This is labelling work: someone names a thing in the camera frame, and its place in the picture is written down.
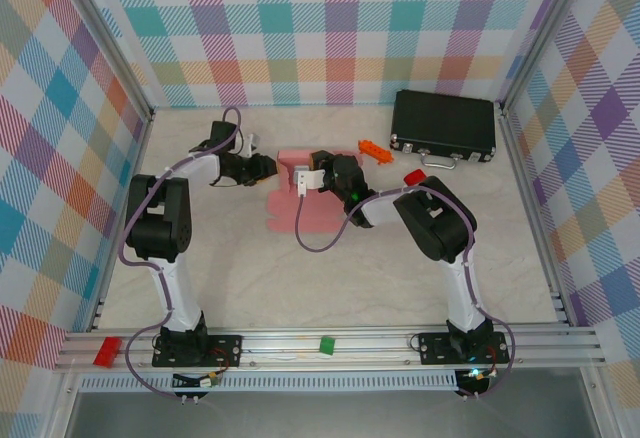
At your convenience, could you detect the pink paper box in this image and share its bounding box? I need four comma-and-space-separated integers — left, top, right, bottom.
265, 147, 364, 233

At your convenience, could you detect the orange toy brick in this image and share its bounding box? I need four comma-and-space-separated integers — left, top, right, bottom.
357, 138, 395, 165

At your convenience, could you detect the long red toy brick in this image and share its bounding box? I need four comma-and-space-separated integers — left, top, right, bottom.
93, 336, 124, 369

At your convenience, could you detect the grey metal panel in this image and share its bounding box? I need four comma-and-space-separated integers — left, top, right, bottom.
64, 391, 601, 438

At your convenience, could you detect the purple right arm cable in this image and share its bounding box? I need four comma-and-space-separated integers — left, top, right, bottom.
294, 185, 516, 402

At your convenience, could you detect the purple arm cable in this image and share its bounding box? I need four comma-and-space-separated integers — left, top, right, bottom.
119, 106, 246, 402
294, 185, 516, 402

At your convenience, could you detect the black case with metal handle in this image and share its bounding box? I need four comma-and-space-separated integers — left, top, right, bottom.
389, 89, 497, 172

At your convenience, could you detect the aluminium side rail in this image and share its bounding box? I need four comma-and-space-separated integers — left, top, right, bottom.
497, 102, 574, 329
87, 107, 156, 334

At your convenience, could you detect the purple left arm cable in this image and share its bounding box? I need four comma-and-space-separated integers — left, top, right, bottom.
119, 106, 246, 402

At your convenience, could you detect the aluminium cross rail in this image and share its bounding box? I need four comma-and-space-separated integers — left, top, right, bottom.
53, 325, 609, 374

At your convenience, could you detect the aluminium frame upright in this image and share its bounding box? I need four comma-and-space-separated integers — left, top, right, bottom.
497, 0, 599, 109
58, 0, 156, 122

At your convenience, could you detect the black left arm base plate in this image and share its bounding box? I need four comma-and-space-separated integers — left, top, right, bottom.
151, 332, 245, 370

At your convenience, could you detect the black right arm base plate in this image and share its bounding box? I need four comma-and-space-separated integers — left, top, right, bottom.
416, 330, 508, 365

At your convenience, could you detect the white slotted cable duct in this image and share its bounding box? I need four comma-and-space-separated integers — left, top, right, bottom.
79, 370, 459, 393

